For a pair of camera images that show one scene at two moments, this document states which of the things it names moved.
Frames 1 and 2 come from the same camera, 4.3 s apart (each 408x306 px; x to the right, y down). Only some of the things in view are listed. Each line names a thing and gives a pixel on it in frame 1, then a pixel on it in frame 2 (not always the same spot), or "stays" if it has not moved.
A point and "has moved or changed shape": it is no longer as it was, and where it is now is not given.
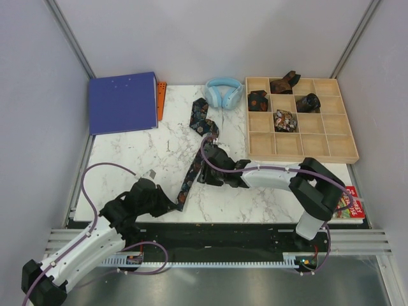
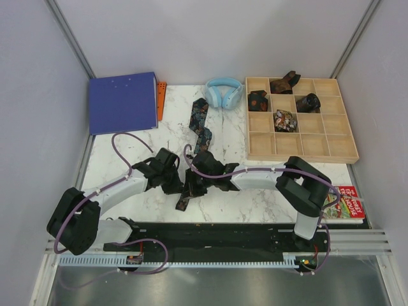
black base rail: x=221 y=241 stays
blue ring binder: x=123 y=103 stays
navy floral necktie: x=201 y=125 has moved or changed shape
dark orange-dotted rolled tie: x=257 y=101 stays
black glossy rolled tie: x=310 y=103 stays
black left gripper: x=165 y=204 -> x=176 y=187
